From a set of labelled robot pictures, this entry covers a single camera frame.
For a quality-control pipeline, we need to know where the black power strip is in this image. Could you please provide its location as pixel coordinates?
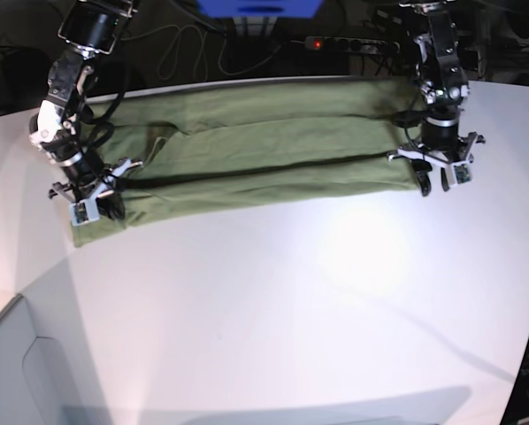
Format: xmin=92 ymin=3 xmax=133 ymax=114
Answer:
xmin=303 ymin=35 xmax=400 ymax=57

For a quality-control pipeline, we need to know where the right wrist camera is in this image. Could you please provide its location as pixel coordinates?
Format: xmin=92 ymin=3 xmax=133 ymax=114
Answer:
xmin=69 ymin=198 xmax=100 ymax=227

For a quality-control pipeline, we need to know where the white cable behind table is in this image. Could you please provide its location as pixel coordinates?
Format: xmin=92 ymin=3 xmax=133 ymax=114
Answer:
xmin=113 ymin=8 xmax=292 ymax=81

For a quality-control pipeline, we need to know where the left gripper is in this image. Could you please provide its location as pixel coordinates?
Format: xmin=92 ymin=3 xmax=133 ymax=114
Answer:
xmin=387 ymin=114 xmax=486 ymax=197

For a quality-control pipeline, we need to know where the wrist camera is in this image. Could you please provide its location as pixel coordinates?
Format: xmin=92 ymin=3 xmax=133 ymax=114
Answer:
xmin=449 ymin=163 xmax=472 ymax=187
xmin=69 ymin=198 xmax=100 ymax=227

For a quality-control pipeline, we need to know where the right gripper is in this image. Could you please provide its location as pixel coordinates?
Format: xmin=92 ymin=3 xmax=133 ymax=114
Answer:
xmin=48 ymin=150 xmax=143 ymax=220

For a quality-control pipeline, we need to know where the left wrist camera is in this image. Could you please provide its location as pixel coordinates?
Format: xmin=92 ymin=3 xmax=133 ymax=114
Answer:
xmin=449 ymin=163 xmax=472 ymax=187

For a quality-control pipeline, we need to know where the blue box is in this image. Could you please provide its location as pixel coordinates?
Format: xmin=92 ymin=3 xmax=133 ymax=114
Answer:
xmin=199 ymin=0 xmax=322 ymax=19

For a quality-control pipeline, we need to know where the green T-shirt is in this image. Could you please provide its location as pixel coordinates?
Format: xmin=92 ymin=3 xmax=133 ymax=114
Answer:
xmin=72 ymin=78 xmax=418 ymax=247

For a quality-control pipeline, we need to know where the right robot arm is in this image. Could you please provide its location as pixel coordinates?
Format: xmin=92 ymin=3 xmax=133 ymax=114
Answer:
xmin=29 ymin=1 xmax=140 ymax=227

